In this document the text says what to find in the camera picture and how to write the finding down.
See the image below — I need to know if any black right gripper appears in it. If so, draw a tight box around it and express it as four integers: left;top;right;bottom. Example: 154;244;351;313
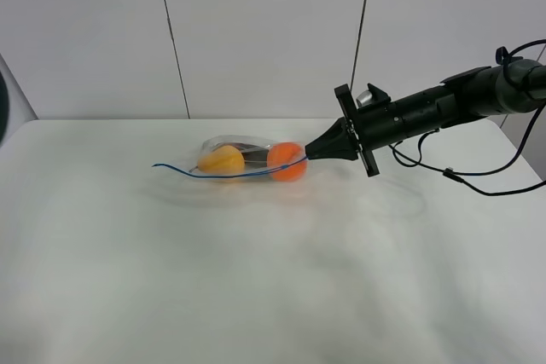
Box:
305;84;399;176

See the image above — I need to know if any clear zip bag blue zipper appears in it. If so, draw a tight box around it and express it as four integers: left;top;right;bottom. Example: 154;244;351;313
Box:
155;135;308;182

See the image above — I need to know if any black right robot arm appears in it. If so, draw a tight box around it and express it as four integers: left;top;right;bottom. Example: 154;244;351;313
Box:
305;58;545;176

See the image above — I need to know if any orange fruit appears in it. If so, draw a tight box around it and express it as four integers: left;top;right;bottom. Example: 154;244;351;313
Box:
267;142;307;182

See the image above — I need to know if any yellow pear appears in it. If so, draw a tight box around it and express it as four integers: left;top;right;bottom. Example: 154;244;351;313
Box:
197;145;246;176

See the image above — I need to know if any dark round object at left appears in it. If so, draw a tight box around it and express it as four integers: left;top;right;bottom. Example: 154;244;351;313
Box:
0;73;10;142

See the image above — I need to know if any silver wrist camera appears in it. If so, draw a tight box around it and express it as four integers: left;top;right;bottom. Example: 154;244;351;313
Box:
356;84;391;108

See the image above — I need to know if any black cable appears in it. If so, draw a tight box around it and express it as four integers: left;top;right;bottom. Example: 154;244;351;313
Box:
386;39;546;198

